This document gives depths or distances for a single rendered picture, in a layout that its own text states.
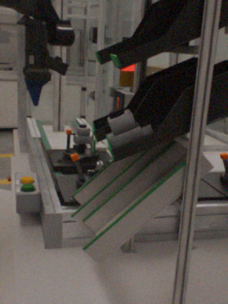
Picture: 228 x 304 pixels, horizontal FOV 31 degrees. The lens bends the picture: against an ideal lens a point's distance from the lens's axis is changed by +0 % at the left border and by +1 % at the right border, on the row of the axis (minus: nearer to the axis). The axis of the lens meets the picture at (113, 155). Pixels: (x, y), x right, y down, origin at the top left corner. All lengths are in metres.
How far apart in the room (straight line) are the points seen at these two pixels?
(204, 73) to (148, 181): 0.29
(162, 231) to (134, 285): 0.25
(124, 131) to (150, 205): 0.14
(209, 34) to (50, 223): 0.63
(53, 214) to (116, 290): 0.26
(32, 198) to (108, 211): 0.38
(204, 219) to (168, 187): 0.48
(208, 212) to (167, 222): 0.12
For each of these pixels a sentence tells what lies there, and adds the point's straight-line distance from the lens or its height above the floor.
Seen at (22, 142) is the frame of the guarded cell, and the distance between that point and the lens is 2.02.
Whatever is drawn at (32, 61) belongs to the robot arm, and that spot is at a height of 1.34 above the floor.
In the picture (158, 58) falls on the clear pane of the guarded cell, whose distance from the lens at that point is 2.64.
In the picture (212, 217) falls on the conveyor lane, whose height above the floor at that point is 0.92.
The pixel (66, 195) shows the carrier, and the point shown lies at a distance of 1.16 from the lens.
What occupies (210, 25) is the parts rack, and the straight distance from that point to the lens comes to 0.68.
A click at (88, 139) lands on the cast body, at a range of 1.53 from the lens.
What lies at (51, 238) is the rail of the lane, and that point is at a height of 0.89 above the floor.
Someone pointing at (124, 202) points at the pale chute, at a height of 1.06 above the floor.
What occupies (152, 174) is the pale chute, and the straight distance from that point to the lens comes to 0.86.
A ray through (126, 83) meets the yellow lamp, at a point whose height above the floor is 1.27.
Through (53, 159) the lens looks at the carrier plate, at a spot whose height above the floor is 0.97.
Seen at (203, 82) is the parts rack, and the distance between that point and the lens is 0.68.
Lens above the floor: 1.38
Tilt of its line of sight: 15 degrees down
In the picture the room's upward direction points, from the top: 3 degrees clockwise
